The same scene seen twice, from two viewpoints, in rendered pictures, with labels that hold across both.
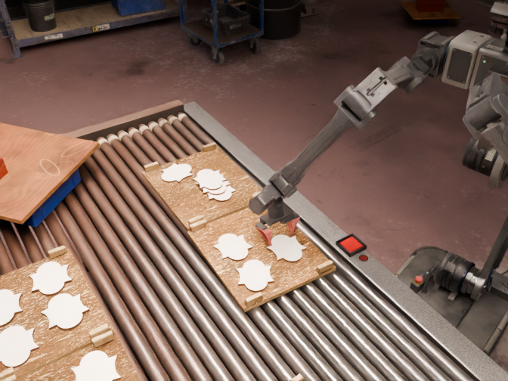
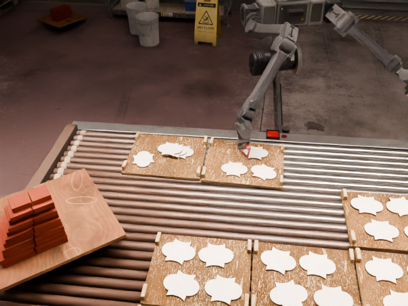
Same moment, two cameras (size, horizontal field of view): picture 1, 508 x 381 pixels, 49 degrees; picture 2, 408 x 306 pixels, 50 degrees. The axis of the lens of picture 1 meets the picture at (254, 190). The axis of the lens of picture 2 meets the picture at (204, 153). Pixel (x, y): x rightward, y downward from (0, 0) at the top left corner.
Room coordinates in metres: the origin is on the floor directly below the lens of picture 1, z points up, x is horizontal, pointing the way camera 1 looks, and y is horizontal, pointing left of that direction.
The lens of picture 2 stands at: (0.35, 1.50, 2.39)
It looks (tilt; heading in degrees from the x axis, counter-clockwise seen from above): 38 degrees down; 310
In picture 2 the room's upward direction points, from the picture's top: 1 degrees counter-clockwise
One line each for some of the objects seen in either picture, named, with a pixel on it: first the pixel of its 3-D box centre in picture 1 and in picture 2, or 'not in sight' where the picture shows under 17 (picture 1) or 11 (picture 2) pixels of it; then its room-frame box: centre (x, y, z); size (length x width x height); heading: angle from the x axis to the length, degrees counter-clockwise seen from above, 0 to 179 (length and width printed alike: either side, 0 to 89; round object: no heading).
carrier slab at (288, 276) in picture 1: (258, 249); (244, 163); (1.36, -0.02, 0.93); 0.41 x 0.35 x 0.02; 30
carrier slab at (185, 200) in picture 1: (203, 185); (166, 155); (1.72, 0.20, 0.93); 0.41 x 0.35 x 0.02; 32
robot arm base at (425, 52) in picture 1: (423, 62); (254, 20); (1.72, -0.57, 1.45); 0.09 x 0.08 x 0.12; 50
